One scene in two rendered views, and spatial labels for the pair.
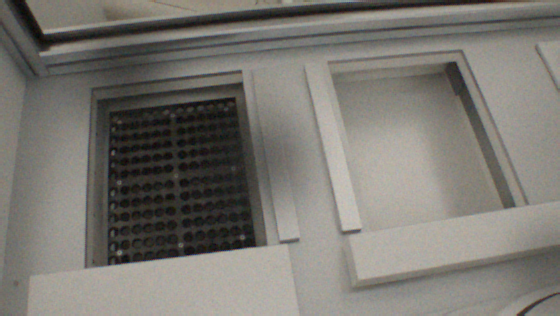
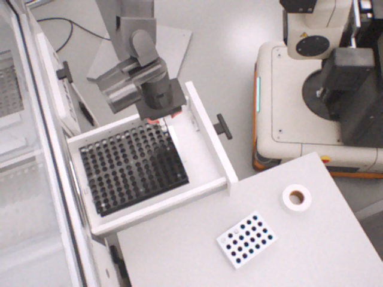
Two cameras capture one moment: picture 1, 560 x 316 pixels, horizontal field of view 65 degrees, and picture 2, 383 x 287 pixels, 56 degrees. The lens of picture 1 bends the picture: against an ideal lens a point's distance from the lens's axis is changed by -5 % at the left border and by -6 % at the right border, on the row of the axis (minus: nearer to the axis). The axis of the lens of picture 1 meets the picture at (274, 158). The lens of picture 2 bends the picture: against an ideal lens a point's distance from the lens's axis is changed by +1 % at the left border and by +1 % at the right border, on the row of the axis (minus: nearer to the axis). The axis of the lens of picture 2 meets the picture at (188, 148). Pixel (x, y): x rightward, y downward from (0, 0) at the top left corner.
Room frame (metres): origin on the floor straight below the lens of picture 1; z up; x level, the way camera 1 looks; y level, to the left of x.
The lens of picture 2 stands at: (0.76, -0.46, 1.68)
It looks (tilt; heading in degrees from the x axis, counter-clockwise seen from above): 66 degrees down; 88
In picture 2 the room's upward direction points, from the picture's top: 9 degrees counter-clockwise
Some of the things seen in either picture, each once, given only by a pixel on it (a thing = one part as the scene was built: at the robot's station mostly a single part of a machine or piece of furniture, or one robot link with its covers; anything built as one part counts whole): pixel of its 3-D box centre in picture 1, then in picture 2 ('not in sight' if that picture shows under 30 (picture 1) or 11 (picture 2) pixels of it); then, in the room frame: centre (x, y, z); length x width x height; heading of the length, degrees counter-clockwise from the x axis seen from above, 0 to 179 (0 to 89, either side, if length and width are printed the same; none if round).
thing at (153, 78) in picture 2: not in sight; (150, 78); (0.72, -0.06, 1.14); 0.07 x 0.06 x 0.07; 20
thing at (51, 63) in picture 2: not in sight; (58, 83); (0.45, 0.16, 0.87); 0.29 x 0.02 x 0.11; 101
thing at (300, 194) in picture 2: not in sight; (295, 199); (1.01, -0.26, 0.78); 0.07 x 0.07 x 0.04
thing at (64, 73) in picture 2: not in sight; (63, 73); (0.47, 0.17, 0.91); 0.07 x 0.04 x 0.01; 101
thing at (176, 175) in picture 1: (180, 186); not in sight; (0.25, 0.12, 0.87); 0.22 x 0.18 x 0.06; 11
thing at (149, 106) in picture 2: not in sight; (157, 92); (0.72, -0.06, 1.08); 0.10 x 0.07 x 0.07; 10
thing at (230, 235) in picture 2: not in sight; (246, 240); (0.86, -0.33, 0.78); 0.12 x 0.08 x 0.04; 24
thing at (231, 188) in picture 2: not in sight; (209, 137); (0.82, -0.08, 0.87); 0.29 x 0.02 x 0.11; 101
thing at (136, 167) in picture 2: not in sight; (134, 167); (0.63, -0.12, 0.87); 0.22 x 0.18 x 0.06; 11
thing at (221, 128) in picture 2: not in sight; (219, 128); (0.85, -0.08, 0.91); 0.07 x 0.04 x 0.01; 101
